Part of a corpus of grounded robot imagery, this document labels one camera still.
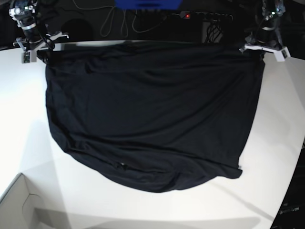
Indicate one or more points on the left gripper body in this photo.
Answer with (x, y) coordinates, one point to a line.
(251, 43)

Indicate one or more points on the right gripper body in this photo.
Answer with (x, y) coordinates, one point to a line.
(34, 41)

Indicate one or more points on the black t-shirt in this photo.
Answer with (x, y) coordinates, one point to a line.
(152, 116)

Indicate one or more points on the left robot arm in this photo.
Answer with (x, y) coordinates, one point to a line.
(265, 35)

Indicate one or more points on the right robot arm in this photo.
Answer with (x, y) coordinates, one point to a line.
(26, 15)

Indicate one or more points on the black power strip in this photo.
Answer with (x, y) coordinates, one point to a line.
(206, 16)

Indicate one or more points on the blue plastic bin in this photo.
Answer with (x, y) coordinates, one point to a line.
(148, 4)

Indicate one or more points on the white cardboard box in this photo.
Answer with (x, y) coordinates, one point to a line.
(17, 210)

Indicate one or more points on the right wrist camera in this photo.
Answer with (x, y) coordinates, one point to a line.
(28, 57)

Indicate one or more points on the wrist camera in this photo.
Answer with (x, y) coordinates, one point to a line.
(28, 57)
(282, 55)

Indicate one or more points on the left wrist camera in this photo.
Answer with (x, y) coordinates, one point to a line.
(282, 55)

